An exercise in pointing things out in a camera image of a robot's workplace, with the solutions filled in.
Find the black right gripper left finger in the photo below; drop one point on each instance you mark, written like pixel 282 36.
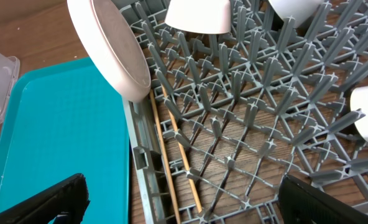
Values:
pixel 64 202

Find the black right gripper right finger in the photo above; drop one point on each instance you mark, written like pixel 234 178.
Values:
pixel 300 202

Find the wooden chopstick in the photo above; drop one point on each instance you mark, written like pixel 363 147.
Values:
pixel 187 167
pixel 165 159

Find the large pink plate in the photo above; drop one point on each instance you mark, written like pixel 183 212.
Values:
pixel 112 46

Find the grey green bowl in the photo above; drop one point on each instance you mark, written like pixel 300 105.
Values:
pixel 300 10

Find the pink bowl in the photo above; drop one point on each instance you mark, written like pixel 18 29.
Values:
pixel 200 16

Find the teal plastic tray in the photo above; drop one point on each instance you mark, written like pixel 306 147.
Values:
pixel 63 120

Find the grey dish rack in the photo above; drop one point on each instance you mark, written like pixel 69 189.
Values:
pixel 251 106

